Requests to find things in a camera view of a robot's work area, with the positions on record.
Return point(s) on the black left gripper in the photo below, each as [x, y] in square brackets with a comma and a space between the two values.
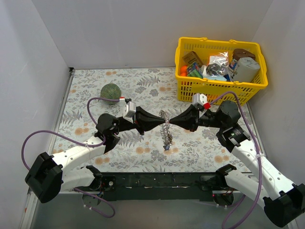
[139, 120]

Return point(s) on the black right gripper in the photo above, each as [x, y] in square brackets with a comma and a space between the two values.
[193, 119]

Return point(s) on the metal ring disc key organizer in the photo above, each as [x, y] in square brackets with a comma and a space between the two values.
[165, 129]

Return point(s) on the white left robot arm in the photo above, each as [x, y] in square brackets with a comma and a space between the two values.
[51, 174]

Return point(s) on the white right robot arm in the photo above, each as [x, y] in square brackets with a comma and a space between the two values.
[281, 199]

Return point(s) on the floral patterned mat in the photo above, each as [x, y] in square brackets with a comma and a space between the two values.
[155, 90]

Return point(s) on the yellow plastic basket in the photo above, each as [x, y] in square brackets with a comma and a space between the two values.
[204, 47]

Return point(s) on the green textured ball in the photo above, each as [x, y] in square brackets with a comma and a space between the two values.
[111, 91]

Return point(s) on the green blue small box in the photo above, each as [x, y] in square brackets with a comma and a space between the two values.
[193, 70]

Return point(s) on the orange balls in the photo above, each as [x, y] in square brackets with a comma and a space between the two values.
[183, 70]

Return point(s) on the clear plastic bag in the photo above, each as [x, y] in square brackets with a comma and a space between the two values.
[218, 64]

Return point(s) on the brown cardboard box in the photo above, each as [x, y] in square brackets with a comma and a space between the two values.
[192, 57]

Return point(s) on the white cylindrical container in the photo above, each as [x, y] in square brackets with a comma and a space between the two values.
[245, 70]

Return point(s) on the brown round object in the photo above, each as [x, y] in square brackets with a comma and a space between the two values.
[241, 53]

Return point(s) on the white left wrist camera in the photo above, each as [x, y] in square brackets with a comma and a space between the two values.
[129, 109]

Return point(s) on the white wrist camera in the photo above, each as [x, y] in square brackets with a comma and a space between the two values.
[129, 109]
[199, 101]

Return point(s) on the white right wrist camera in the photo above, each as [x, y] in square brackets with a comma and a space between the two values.
[199, 101]

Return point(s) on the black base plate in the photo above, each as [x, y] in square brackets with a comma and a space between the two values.
[162, 186]

